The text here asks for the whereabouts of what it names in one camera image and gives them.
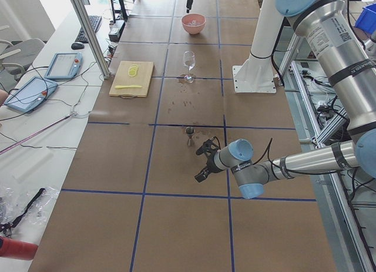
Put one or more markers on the aluminium frame post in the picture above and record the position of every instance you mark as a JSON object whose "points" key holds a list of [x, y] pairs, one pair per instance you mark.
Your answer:
{"points": [[82, 15]]}

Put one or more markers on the blue storage bin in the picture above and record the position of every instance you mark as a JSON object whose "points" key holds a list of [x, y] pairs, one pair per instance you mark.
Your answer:
{"points": [[366, 20]]}

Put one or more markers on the clear ice cubes pile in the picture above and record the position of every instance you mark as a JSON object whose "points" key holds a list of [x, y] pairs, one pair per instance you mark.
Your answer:
{"points": [[193, 23]]}

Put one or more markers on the upper teach pendant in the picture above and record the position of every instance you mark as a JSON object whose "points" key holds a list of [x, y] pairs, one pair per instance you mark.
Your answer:
{"points": [[64, 66]]}

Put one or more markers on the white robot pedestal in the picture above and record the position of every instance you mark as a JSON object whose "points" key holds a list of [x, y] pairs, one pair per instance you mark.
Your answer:
{"points": [[256, 75]]}

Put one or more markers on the black computer mouse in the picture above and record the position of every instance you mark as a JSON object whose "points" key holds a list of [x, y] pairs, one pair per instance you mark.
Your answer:
{"points": [[77, 46]]}

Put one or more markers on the yellow plastic knife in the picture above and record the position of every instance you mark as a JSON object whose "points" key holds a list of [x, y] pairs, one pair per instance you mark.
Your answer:
{"points": [[128, 86]]}

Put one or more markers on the red fire extinguisher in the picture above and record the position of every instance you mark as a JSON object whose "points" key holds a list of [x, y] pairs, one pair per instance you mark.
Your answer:
{"points": [[16, 249]]}

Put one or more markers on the teach pendant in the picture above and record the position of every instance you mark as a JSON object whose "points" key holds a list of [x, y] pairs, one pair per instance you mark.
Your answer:
{"points": [[64, 66], [31, 95]]}

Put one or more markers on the yellow lemon slices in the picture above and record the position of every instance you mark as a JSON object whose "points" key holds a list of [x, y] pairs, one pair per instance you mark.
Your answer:
{"points": [[133, 70]]}

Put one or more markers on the wooden cutting board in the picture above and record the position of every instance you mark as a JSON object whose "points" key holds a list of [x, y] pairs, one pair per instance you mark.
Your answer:
{"points": [[143, 78]]}

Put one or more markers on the pink bowl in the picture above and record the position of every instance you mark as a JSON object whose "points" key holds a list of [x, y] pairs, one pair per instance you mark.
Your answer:
{"points": [[193, 30]]}

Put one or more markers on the long grabber stick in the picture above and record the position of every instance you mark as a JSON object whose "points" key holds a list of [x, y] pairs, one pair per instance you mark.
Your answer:
{"points": [[69, 116]]}

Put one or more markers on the clear wine glass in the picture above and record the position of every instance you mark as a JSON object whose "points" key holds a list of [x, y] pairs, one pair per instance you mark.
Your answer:
{"points": [[189, 62]]}

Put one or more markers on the metal jigger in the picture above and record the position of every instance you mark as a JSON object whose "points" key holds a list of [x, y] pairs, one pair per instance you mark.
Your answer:
{"points": [[190, 132]]}

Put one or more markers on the lower teach pendant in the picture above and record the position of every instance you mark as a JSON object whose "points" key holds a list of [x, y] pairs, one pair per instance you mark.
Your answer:
{"points": [[31, 95]]}

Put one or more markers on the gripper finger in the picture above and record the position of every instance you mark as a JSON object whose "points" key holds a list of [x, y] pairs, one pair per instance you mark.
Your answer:
{"points": [[202, 175], [206, 147]]}

